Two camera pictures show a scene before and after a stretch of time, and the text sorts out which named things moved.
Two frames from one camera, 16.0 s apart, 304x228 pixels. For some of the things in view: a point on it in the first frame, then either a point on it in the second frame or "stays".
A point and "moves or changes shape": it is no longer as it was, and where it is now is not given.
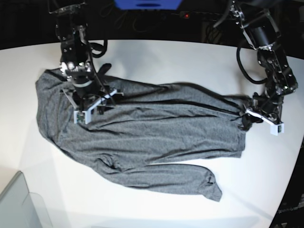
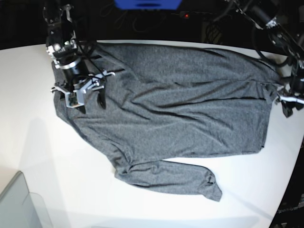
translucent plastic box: (20, 208) stays
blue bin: (148, 4) stays
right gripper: (268, 107) to (296, 94)
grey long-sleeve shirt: (142, 135) moves or changes shape
